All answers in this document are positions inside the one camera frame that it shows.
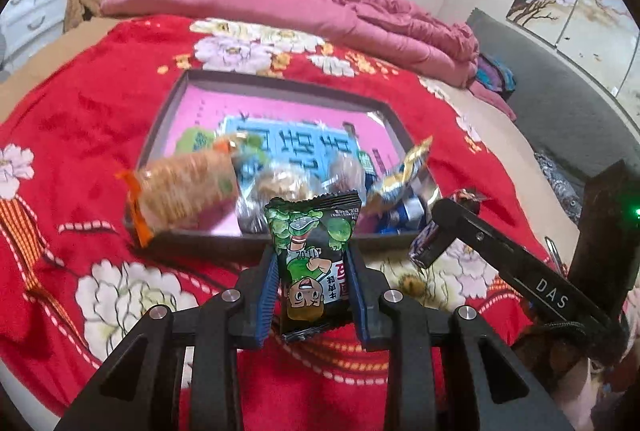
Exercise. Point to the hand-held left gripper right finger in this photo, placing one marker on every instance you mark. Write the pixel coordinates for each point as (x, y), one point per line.
(361, 301)

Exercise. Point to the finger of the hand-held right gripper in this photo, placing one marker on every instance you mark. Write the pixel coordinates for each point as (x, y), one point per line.
(470, 233)

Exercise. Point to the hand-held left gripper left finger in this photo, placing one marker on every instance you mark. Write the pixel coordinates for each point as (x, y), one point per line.
(265, 296)

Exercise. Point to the brown chocolate bar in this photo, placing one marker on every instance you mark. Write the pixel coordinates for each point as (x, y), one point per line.
(425, 247)

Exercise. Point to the dark green pea packet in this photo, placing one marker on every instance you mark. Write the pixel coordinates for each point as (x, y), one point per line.
(312, 261)

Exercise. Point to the blue snack packet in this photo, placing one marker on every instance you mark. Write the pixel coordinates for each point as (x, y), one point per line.
(400, 213)

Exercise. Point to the clear crinkled snack packet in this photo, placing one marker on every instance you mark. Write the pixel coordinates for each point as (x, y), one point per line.
(250, 217)

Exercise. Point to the gold yellow snack packet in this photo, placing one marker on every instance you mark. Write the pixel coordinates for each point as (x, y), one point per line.
(400, 176)

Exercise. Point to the clear packet beige pastry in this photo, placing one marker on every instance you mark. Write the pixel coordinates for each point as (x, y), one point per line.
(282, 181)

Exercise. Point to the clear packet brown biscuit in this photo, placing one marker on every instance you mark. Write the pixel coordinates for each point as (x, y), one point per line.
(346, 171)

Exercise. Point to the orange cracker packet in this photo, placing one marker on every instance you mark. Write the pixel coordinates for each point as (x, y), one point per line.
(175, 196)

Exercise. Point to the light green snack packet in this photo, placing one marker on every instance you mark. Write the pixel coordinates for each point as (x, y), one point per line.
(196, 142)

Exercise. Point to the grey cardboard box tray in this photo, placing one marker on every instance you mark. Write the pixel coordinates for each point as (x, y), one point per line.
(165, 121)

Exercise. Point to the person's right hand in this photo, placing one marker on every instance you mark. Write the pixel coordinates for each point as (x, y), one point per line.
(545, 353)

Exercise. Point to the black white patterned cloth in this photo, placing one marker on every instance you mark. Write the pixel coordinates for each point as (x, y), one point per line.
(557, 191)

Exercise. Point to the grey padded headboard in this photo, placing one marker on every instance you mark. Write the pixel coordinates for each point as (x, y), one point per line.
(560, 111)

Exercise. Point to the purple teal cloth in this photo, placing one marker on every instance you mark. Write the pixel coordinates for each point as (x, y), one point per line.
(495, 76)

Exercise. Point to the pink picture book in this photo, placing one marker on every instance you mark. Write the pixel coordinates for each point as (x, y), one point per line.
(300, 111)

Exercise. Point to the crumpled pink blanket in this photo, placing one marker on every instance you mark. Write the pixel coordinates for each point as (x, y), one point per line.
(385, 8)

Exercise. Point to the brown knitted cloth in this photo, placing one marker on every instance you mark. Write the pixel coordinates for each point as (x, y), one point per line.
(82, 8)

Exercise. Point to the white drawer chest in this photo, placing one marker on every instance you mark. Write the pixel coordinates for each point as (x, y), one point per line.
(35, 11)

